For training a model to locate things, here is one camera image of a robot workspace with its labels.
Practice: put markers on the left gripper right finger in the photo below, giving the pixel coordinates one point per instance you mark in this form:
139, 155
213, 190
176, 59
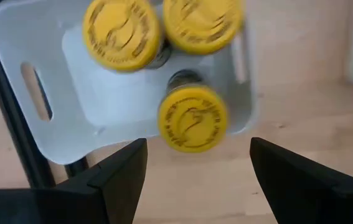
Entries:
319, 208

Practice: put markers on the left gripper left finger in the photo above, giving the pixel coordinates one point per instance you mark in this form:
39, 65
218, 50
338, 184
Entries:
70, 208

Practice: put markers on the yellow-lid spice jar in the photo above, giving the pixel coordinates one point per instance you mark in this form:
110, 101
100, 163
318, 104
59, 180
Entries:
121, 34
202, 25
191, 119

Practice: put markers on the white plastic bin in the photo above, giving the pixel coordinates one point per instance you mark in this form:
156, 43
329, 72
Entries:
117, 102

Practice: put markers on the black aluminium table frame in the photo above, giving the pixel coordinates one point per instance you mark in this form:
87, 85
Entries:
17, 130

